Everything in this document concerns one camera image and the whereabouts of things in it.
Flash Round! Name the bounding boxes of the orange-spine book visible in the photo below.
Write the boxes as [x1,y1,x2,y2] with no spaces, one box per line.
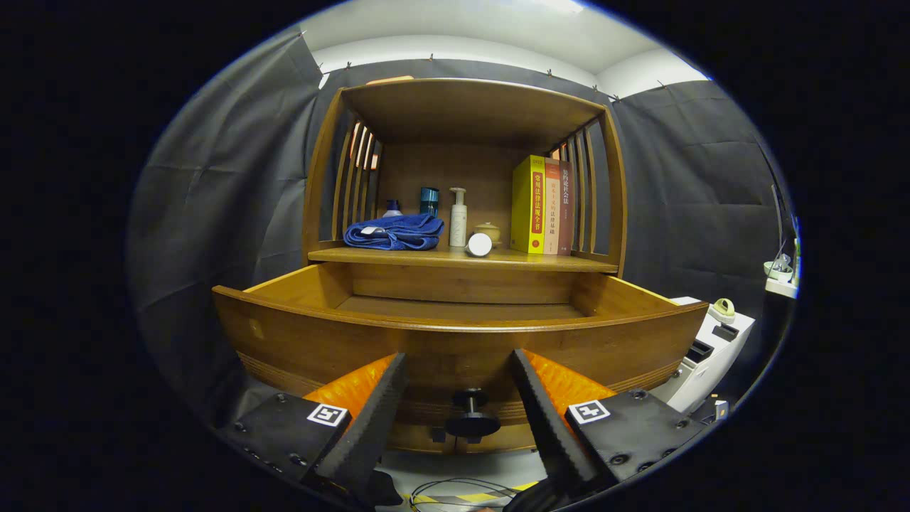
[543,158,562,255]

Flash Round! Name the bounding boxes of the wooden countertop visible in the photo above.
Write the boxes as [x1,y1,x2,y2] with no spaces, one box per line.
[308,245,619,274]

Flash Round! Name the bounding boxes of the thick yellow book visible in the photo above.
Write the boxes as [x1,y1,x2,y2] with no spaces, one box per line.
[510,155,547,255]

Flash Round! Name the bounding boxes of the wooden cabinet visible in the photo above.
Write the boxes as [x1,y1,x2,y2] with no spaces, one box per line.
[302,77,630,456]

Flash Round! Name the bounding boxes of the blue folded towel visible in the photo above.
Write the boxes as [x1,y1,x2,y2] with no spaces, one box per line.
[343,213,445,251]

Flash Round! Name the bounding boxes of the wooden cabinet door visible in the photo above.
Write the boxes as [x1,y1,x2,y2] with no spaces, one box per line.
[390,425,456,454]
[466,425,539,454]

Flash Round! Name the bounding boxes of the thin black floor cable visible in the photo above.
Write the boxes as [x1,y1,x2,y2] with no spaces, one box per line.
[409,478,523,509]

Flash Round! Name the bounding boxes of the dark red book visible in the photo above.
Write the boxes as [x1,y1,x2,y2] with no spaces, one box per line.
[558,159,574,256]

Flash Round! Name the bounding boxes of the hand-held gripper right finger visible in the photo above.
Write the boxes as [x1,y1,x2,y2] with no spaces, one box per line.
[508,348,708,500]

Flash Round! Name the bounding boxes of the white pump bottle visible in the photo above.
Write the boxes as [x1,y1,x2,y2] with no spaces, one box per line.
[449,187,469,248]

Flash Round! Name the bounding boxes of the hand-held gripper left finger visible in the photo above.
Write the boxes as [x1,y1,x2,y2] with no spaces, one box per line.
[217,352,410,502]

